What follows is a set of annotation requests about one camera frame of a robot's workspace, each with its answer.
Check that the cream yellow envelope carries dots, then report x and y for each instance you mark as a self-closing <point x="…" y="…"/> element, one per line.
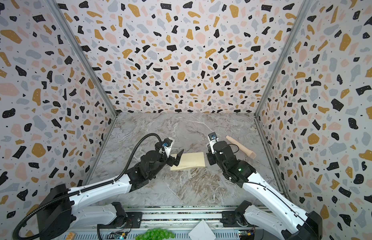
<point x="190" y="161"/>

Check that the right aluminium corner post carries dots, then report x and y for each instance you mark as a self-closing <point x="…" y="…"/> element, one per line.
<point x="284" y="54"/>

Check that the small circuit board left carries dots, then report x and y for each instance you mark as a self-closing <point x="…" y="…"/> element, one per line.
<point x="119" y="235"/>

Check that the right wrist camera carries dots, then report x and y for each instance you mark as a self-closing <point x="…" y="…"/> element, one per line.
<point x="213" y="139"/>

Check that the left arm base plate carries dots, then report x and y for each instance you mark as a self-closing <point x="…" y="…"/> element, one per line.
<point x="132" y="220"/>

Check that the small wooden block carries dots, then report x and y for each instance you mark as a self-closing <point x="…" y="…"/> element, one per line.
<point x="70" y="236"/>

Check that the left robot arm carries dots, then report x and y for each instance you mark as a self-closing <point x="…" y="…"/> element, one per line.
<point x="65" y="208"/>

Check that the left aluminium corner post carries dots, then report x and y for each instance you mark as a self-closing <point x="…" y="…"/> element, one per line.
<point x="58" y="15"/>

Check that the green grape bunch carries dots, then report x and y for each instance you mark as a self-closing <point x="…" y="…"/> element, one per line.
<point x="156" y="234"/>

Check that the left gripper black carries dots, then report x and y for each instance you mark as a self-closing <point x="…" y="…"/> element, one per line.
<point x="171" y="161"/>

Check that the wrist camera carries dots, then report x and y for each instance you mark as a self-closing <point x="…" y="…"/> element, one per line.
<point x="167" y="145"/>
<point x="213" y="139"/>

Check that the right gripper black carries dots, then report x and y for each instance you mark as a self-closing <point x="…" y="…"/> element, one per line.
<point x="213" y="154"/>

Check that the aluminium corner post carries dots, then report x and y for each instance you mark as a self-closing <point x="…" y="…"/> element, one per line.
<point x="58" y="15"/>
<point x="284" y="54"/>

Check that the small circuit board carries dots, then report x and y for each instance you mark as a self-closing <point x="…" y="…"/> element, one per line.
<point x="119" y="235"/>
<point x="247" y="235"/>

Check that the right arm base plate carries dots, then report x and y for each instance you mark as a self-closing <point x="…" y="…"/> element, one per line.
<point x="230" y="219"/>

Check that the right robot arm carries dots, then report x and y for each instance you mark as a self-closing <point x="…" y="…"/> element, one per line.
<point x="284" y="220"/>

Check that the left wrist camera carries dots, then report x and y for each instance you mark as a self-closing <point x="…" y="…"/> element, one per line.
<point x="167" y="145"/>

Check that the wooden stamp handle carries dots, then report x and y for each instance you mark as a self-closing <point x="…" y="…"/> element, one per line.
<point x="249" y="153"/>

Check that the small circuit board right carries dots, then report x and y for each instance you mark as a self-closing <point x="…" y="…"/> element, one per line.
<point x="247" y="235"/>

